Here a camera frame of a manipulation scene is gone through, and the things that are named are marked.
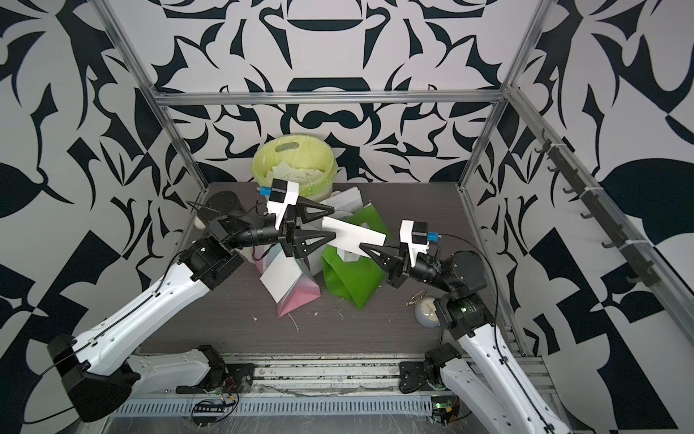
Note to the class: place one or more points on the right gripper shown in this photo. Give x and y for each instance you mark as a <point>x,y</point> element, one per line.
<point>398,268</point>

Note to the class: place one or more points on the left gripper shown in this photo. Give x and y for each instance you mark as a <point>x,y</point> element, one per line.
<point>293,242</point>

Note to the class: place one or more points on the white paper receipt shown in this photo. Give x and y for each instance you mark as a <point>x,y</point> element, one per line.
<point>349,237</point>

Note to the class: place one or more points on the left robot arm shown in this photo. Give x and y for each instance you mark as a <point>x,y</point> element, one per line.
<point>100,370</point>

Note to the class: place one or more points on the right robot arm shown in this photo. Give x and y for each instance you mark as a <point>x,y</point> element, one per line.
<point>478,367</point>

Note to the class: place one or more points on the green paper bag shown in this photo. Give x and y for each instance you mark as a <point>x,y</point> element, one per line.
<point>354,281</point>

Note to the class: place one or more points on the white receipt on pink bag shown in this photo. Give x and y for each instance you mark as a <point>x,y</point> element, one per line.
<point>281,275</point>

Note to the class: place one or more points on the white paper bag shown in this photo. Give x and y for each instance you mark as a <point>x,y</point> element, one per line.
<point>345,204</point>

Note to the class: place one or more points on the small round alarm clock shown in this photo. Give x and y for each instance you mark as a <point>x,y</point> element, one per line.
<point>425,310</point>

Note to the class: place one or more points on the pink and blue paper bag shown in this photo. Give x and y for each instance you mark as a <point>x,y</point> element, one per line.
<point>305,290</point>

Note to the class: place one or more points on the white bin with green liner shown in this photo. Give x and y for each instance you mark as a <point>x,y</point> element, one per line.
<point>303,159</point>

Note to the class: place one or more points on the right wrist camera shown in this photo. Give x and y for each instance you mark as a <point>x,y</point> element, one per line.
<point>417,238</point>

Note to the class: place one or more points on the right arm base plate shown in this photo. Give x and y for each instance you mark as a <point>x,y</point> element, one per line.
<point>416,376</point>

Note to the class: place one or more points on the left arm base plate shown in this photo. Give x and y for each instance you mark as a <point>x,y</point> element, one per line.
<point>234,378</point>

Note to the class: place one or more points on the wall hook rail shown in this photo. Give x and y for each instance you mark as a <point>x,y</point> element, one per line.
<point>621,234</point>

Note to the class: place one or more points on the aluminium frame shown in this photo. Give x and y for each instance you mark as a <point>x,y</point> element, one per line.
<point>672,292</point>

